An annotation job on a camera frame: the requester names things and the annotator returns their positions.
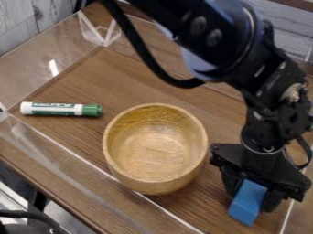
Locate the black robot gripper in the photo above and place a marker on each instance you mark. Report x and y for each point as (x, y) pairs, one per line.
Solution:
(259, 159)

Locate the blue rectangular block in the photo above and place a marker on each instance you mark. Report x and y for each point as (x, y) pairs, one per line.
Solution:
(247, 204)

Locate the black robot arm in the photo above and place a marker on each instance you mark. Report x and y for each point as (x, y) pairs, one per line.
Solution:
(229, 48)

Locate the brown wooden bowl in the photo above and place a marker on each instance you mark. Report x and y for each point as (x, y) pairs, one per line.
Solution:
(154, 145)

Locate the green white marker pen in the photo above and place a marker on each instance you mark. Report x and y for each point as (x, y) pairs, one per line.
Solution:
(65, 109)

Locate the clear acrylic tray wall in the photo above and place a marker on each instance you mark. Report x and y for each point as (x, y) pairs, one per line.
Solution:
(55, 152)

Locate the clear acrylic corner bracket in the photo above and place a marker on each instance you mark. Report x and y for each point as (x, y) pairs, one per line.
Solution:
(102, 36)

